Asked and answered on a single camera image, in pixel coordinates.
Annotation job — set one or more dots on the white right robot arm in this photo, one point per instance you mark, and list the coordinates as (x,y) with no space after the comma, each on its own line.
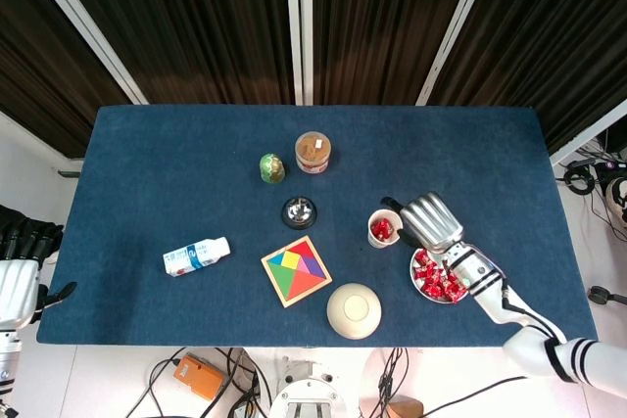
(477,273)

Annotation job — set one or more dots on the clear plastic jar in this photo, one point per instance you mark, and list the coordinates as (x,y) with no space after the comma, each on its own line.
(313,149)

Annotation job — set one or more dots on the orange tangram triangle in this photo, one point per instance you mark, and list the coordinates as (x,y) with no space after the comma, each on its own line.
(301,286)

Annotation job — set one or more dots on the green painted doll figurine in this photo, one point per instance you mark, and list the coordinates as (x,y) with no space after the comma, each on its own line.
(272,168)

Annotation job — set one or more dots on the blue table cloth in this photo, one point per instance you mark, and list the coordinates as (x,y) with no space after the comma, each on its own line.
(171,168)

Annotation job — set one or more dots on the brown wooden object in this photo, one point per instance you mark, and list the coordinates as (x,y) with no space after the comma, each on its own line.
(406,409)

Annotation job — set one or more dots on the dark brown curtain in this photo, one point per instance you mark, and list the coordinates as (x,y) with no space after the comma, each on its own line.
(196,21)
(382,21)
(39,70)
(548,36)

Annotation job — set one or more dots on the cyan tangram triangle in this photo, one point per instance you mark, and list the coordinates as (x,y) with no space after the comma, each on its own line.
(277,259)

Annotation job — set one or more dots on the black wall bracket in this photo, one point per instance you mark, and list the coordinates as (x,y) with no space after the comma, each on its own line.
(68,173)

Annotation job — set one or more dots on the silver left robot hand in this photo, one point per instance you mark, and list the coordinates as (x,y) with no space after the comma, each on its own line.
(17,293)

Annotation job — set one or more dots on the red tangram triangle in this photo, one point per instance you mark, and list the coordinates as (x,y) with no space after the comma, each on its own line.
(304,249)

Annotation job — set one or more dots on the cream upturned bowl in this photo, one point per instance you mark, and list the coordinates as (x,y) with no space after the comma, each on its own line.
(354,310)

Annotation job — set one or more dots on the green tangram triangle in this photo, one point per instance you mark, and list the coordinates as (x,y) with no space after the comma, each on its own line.
(279,277)

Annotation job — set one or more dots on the white paper cup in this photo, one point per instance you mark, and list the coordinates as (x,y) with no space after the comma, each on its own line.
(374,242)

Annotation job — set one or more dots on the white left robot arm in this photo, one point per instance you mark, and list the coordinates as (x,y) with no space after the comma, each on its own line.
(7,364)

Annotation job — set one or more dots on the wooden tangram tray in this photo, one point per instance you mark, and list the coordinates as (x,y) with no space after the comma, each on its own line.
(275,285)

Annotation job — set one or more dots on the orange box device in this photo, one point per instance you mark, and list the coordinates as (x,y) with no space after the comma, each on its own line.
(198,376)

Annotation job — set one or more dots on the white milk bottle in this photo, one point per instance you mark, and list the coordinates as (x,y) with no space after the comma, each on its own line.
(196,256)

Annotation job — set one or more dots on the white and black device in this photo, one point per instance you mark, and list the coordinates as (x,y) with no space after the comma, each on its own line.
(618,198)

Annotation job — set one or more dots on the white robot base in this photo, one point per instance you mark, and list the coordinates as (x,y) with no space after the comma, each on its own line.
(306,393)

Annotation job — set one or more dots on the red candy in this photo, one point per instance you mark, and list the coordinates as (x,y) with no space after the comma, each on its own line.
(422,273)
(377,227)
(458,294)
(422,257)
(447,286)
(433,287)
(388,233)

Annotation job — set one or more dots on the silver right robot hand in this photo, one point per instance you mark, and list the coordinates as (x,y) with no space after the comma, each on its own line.
(433,222)

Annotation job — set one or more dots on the pink tangram triangle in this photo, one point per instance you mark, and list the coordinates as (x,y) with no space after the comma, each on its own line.
(303,266)

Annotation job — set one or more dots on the round metal plate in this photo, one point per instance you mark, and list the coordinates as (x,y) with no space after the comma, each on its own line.
(416,288)

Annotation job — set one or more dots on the purple tangram parallelogram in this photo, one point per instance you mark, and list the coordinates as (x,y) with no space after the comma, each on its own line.
(313,267)

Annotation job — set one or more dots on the yellow tangram square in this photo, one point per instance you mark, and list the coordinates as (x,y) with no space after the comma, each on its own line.
(291,260)

